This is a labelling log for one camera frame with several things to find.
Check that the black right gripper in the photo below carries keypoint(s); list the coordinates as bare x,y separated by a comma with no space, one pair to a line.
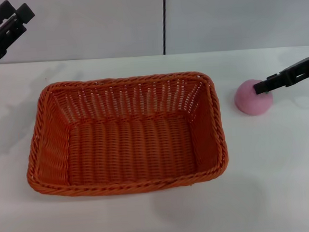
301,69

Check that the pink plush peach toy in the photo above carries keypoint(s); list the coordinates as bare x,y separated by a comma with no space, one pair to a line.
251,101

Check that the orange woven plastic basket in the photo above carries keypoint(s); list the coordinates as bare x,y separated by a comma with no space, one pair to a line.
130,149

